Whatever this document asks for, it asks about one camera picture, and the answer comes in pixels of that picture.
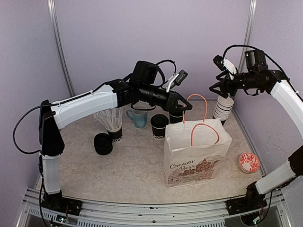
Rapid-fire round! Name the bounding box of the red patterned white bowl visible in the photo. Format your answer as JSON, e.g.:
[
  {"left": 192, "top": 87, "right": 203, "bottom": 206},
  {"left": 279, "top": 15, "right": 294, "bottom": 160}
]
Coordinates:
[{"left": 239, "top": 152, "right": 260, "bottom": 174}]

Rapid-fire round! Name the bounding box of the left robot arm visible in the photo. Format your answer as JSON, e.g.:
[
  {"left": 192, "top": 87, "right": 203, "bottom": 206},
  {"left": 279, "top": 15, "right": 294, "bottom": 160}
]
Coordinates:
[{"left": 39, "top": 61, "right": 192, "bottom": 210}]

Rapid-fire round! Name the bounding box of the left aluminium post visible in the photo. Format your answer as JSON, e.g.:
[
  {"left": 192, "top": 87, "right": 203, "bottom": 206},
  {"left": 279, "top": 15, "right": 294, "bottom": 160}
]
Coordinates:
[{"left": 47, "top": 0, "right": 75, "bottom": 97}]

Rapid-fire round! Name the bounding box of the black cup holding straws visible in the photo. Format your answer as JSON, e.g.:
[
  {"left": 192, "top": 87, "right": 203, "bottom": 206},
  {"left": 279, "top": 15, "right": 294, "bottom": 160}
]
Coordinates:
[{"left": 107, "top": 126, "right": 123, "bottom": 142}]

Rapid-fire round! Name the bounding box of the bundle of white wrapped straws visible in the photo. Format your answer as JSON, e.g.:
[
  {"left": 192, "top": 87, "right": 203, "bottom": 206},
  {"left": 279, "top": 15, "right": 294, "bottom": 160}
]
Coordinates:
[{"left": 93, "top": 107, "right": 123, "bottom": 130}]

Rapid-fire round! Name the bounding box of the right aluminium post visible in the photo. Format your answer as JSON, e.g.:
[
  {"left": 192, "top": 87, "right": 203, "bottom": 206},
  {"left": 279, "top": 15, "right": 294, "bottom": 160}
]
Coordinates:
[{"left": 238, "top": 0, "right": 257, "bottom": 72}]

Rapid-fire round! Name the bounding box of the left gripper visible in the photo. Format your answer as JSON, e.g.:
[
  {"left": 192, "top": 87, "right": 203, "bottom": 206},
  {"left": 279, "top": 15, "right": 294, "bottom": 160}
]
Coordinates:
[{"left": 140, "top": 83, "right": 194, "bottom": 112}]

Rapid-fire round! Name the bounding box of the black paper coffee cup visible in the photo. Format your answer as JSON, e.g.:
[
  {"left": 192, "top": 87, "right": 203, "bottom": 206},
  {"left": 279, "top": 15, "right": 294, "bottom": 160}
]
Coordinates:
[{"left": 169, "top": 114, "right": 183, "bottom": 124}]

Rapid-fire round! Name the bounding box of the stack of paper cups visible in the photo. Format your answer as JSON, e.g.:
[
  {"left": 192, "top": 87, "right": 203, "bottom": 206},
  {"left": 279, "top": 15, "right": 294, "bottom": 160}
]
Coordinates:
[{"left": 213, "top": 96, "right": 234, "bottom": 125}]

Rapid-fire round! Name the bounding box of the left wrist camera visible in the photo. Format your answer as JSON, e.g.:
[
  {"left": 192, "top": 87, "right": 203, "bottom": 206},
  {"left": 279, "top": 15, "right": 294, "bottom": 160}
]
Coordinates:
[{"left": 165, "top": 70, "right": 188, "bottom": 93}]

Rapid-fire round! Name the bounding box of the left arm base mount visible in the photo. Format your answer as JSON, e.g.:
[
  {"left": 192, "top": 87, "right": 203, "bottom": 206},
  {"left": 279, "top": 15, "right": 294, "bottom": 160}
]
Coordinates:
[{"left": 42, "top": 191, "right": 83, "bottom": 216}]

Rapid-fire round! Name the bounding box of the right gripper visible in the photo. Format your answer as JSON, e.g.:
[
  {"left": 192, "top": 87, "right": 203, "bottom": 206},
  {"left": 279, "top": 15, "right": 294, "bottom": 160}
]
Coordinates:
[{"left": 210, "top": 70, "right": 263, "bottom": 97}]

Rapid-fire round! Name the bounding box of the light blue ceramic mug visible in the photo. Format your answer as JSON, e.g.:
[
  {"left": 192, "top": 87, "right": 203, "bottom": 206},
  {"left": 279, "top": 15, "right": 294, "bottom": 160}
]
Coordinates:
[{"left": 126, "top": 105, "right": 147, "bottom": 129}]

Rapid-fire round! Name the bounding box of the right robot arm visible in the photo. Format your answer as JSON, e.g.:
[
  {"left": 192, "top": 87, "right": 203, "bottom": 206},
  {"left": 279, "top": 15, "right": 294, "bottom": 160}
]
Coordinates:
[{"left": 209, "top": 47, "right": 303, "bottom": 210}]

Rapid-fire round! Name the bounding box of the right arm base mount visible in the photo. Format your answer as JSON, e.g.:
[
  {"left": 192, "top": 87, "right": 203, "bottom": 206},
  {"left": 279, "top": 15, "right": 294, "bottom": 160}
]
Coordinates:
[{"left": 226, "top": 182, "right": 267, "bottom": 215}]

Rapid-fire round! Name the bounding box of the black plastic cup lid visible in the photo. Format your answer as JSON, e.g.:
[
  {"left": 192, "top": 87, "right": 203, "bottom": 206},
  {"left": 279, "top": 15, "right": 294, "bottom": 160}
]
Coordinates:
[{"left": 169, "top": 111, "right": 183, "bottom": 118}]

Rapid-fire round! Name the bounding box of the stack of black lids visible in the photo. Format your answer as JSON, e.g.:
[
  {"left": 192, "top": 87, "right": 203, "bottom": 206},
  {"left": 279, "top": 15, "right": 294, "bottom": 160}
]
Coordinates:
[{"left": 93, "top": 133, "right": 113, "bottom": 156}]

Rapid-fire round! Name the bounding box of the aluminium post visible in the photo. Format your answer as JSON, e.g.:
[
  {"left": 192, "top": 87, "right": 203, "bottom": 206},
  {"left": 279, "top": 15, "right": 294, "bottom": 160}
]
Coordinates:
[
  {"left": 238, "top": 0, "right": 257, "bottom": 72},
  {"left": 47, "top": 0, "right": 75, "bottom": 97}
]

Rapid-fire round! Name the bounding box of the white paper bag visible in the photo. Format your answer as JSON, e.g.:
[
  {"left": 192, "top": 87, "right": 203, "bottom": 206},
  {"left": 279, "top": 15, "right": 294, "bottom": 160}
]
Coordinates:
[{"left": 162, "top": 94, "right": 232, "bottom": 189}]

